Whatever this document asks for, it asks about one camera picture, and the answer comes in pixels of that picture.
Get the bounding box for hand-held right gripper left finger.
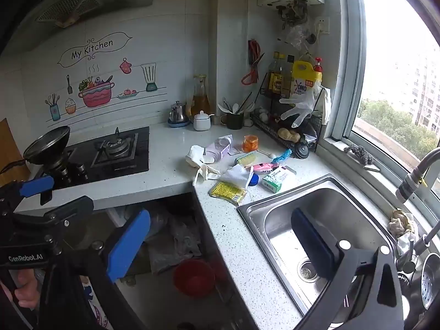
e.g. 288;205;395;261
38;210;151;330

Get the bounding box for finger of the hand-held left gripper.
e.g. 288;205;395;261
19;175;55;206
43;196;94;226

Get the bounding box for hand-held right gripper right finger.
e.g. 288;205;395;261
291;208;409;330

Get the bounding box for red plastic bucket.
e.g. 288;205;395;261
174;259;216;297

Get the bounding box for yellow foil pouch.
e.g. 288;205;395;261
209;180;249;207

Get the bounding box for white printed packet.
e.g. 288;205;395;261
225;136;243;155

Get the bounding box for person's left hand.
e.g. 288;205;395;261
14;271;39;309

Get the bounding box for stainless steel sink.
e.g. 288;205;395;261
237;174;403;317

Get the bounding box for black frying pan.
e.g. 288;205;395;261
23;125;71;166

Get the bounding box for wooden cutting board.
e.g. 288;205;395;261
0;118;25;181

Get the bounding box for clear plastic bags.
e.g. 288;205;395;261
144;206;204;274

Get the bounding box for green white carton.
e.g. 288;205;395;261
261;166;297;194

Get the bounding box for black gas stove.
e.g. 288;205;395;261
34;126;151;189

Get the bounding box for pink packet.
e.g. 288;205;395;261
252;162;280;173

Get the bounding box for blue wrapper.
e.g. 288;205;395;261
273;148;293;164

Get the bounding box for black round lid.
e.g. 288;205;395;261
295;142;312;160

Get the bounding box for crumpled rag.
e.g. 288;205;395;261
388;209;417;238

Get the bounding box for white plastic bag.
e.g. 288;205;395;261
220;164;255;190

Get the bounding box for small steel tap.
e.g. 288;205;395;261
395;227;434;273

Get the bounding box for dark scrubber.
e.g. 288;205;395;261
344;145;378;166

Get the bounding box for green scrub brush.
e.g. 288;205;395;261
235;152;257;166

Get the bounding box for ginger root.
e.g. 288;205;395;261
278;128;302;144

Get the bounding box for orange plastic jar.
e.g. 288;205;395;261
242;135;259;153

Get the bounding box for white crumpled cloth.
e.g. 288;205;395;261
186;144;222;186

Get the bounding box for steel faucet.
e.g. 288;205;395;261
395;148;440;204

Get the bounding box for steel sink strainer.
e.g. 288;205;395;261
421;252;440;312

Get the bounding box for purple clear plastic box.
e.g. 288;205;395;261
204;137;234;163

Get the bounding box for white disposable glove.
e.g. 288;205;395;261
279;82;322;128

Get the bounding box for cream rubber glove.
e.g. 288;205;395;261
318;87;332;125

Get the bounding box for dark green mug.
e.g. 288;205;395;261
220;112;244;130

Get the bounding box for steel teapot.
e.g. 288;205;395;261
168;101;189;124

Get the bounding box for white sugar bowl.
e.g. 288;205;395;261
192;110;216;131

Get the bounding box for chopsticks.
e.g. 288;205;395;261
239;91;253;114

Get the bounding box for yellow detergent bottle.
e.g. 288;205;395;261
289;60;324;104

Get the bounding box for dark sauce bottle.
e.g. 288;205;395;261
284;54;296;98

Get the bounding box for glass oil bottle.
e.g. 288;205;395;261
187;74;211;117

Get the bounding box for window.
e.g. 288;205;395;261
330;0;440;193

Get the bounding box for red kitchen scissors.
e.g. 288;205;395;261
241;39;265;86

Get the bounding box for clear hanging plastic bag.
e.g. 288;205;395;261
285;24;312;54

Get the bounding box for kitchen wall decal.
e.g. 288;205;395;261
45;32;169;122

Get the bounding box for black wire rack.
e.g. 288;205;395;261
250;72;328;152

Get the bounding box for wall socket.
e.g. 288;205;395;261
314;16;331;35

